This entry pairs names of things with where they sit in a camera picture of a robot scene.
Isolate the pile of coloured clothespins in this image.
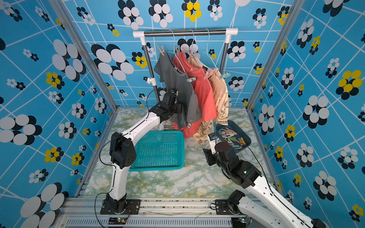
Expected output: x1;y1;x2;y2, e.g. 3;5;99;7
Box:
218;127;246;151

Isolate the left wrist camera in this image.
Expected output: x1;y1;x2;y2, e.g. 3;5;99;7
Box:
170;88;178;98

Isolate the teal laundry basket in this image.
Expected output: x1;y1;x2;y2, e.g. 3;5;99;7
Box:
129;131;185;172

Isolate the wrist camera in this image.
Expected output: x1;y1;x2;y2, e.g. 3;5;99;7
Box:
170;88;178;98
207;133;220;154

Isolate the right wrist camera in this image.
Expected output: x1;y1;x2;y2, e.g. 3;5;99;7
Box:
207;133;220;154

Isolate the metal clothes rack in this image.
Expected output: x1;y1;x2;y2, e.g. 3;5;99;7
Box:
133;28;239;132

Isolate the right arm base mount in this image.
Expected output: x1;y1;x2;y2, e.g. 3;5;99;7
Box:
210;199;254;216

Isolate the blue wire hanger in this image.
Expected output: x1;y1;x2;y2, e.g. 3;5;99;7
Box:
186;29;203;69

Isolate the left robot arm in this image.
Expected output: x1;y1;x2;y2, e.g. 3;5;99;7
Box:
105;89;182;214

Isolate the mint green clothespin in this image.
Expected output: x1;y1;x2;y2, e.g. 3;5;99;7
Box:
219;73;231;80

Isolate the mint green wire hanger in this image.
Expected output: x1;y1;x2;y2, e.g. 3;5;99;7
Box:
201;28;221;70

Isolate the beige compass print t-shirt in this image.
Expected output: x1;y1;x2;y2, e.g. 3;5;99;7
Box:
188;54;229;145

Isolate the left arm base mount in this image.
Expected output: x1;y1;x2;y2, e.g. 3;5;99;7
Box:
100;199;141;215

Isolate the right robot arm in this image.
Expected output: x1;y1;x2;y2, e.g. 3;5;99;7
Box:
203;142;326;228

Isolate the dark grey garment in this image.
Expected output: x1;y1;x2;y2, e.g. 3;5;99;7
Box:
154;53;202;129

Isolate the dark grey clothespin tray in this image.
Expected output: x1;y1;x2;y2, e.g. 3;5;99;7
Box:
215;120;252;153

